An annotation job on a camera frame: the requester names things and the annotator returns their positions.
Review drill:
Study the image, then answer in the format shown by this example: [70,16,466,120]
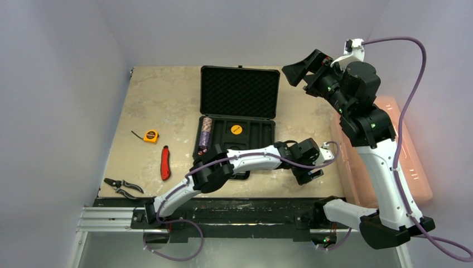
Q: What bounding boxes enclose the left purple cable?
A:
[155,141,341,224]

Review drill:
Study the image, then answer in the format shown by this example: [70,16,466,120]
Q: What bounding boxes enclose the yellow tape measure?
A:
[131,130,160,144]

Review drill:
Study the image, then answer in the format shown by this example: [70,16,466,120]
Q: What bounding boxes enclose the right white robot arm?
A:
[282,50,436,250]

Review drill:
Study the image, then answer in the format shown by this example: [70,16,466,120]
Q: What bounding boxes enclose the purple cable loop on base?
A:
[143,220,205,262]

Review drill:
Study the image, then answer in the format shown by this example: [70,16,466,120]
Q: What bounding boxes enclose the purple poker chip stack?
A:
[199,130,211,147]

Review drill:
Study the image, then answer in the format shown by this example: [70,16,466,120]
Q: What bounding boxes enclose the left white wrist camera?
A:
[316,147,335,164]

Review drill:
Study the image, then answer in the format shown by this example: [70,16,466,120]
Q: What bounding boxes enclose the black grey wire strippers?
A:
[103,178,144,200]

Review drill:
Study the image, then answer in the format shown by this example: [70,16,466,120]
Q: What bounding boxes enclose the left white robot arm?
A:
[144,138,334,228]

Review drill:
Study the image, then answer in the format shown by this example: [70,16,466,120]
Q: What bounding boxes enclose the red black folding knife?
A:
[160,145,171,181]

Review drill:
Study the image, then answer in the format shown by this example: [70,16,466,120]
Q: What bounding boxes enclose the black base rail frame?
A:
[78,198,349,243]

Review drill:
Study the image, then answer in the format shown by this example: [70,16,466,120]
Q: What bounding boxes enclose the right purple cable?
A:
[364,36,473,264]

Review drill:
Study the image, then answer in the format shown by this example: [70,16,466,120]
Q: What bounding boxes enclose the black poker set case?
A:
[192,65,281,160]

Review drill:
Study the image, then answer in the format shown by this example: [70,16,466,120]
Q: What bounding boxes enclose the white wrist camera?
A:
[330,39,365,70]
[316,147,335,164]

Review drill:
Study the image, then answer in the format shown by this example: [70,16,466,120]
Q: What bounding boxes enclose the pink translucent plastic bin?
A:
[331,113,433,208]

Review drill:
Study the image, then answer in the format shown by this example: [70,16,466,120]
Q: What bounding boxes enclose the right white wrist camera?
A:
[330,39,365,70]

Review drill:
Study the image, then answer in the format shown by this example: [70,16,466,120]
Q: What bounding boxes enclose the yellow dealer button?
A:
[230,125,243,135]

